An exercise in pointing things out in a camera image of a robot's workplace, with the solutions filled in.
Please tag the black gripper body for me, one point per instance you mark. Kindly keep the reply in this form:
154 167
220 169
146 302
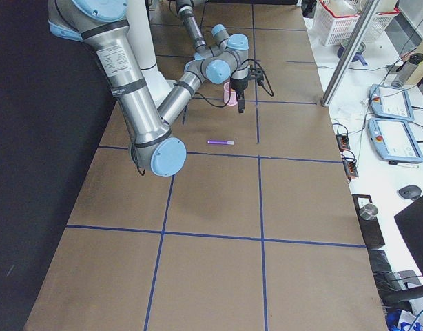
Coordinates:
238 84

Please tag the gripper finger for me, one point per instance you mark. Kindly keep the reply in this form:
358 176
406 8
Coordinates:
241 102
238 101

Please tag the purple highlighter pen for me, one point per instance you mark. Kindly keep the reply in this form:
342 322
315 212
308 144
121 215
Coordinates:
221 142

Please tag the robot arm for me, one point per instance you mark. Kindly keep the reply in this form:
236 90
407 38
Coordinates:
185 11
118 33

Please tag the pink mesh pen holder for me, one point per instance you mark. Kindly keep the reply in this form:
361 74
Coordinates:
229 95

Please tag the white plastic basket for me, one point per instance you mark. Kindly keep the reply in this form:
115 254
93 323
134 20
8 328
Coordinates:
385 12
334 21

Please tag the black power strip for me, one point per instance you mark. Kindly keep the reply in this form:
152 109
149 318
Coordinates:
350 168
343 141

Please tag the blue teach pendant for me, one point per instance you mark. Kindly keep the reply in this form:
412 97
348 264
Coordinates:
393 141
390 102

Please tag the silver metal cup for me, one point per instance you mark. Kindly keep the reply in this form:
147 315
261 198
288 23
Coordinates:
368 212

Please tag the black box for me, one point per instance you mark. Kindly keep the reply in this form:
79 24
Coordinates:
370 228

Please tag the black computer mouse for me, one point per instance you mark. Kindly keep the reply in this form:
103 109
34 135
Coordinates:
411 192

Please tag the black monitor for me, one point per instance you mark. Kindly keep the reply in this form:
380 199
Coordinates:
410 224

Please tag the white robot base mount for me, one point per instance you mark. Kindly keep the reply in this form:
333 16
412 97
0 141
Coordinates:
140 40

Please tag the aluminium frame post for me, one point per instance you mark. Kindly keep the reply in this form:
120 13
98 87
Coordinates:
357 35

